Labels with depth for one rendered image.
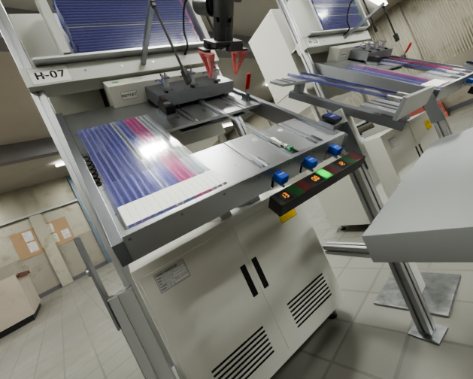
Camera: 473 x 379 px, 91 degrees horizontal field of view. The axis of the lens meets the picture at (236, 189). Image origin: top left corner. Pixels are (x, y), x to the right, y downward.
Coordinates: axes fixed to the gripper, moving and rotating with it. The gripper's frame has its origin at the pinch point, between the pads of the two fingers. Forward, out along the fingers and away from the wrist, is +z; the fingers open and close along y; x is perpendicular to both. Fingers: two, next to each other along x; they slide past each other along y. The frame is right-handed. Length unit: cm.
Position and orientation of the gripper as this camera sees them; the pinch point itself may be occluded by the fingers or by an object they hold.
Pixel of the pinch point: (222, 73)
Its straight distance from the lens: 83.7
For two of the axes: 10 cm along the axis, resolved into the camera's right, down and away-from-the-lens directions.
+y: -8.1, 3.5, -4.7
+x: 5.8, 5.4, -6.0
